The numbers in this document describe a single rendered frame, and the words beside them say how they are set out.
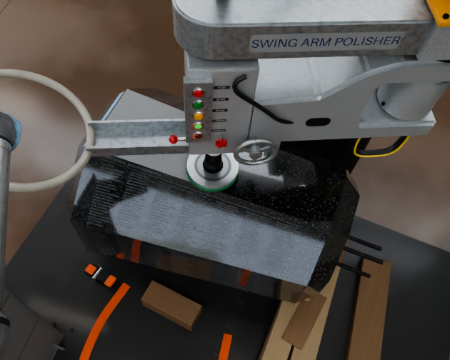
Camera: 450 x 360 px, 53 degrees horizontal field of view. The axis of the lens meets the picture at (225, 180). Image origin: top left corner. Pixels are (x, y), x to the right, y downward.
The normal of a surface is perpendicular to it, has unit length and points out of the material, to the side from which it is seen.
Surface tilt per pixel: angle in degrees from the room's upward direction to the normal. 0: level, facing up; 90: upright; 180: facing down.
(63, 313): 0
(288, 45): 90
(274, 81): 4
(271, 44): 90
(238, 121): 90
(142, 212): 45
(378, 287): 0
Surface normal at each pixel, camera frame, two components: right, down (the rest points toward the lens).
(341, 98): 0.09, 0.87
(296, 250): -0.20, 0.22
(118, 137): 0.08, -0.50
